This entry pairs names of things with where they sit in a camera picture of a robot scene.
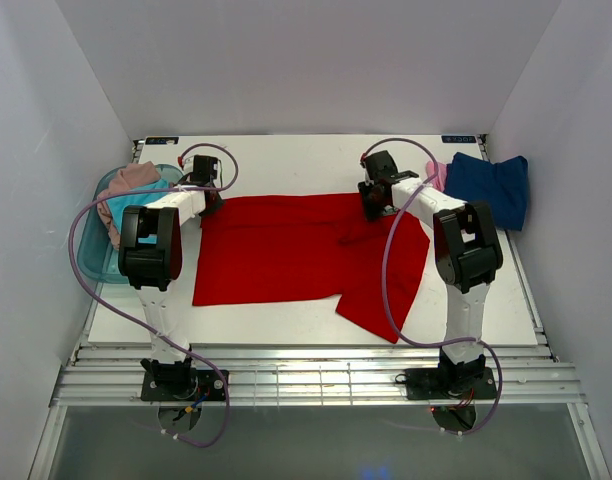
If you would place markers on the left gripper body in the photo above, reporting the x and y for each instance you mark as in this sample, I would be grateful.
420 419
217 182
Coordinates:
214 207

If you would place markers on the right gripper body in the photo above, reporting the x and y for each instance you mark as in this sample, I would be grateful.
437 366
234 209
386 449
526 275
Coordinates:
372 209

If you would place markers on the red t shirt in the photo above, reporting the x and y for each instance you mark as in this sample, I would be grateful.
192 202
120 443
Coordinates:
269 249

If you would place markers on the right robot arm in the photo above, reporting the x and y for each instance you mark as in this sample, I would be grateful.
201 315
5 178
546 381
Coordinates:
467 257

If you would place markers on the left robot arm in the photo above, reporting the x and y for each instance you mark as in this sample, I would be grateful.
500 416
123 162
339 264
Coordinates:
148 222

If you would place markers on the light pink folded t shirt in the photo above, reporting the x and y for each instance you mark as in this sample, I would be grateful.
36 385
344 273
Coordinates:
437 173

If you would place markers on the left blue corner label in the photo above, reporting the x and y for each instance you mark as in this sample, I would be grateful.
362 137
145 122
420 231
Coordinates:
161 140

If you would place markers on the blue corner label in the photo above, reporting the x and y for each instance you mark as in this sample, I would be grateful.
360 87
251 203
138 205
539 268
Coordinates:
161 140
458 139

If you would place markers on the right blue corner label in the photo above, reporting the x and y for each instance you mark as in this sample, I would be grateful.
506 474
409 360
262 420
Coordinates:
458 139

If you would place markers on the dusty pink t shirt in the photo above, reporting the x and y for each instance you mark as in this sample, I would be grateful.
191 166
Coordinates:
127 178

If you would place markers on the turquoise t shirt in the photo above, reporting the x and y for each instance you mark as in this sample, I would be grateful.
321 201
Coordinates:
141 196

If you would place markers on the navy blue folded t shirt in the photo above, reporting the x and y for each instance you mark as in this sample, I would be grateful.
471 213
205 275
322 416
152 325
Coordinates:
503 186

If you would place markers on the teal plastic tray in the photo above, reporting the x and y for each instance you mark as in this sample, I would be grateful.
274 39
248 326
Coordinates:
96 257

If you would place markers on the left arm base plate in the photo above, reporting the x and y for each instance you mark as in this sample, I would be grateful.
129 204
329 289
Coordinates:
185 387

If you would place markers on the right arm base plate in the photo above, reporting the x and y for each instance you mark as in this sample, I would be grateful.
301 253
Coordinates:
431 384

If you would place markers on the aluminium rail frame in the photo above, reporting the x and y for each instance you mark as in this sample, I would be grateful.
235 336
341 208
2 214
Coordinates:
299 376

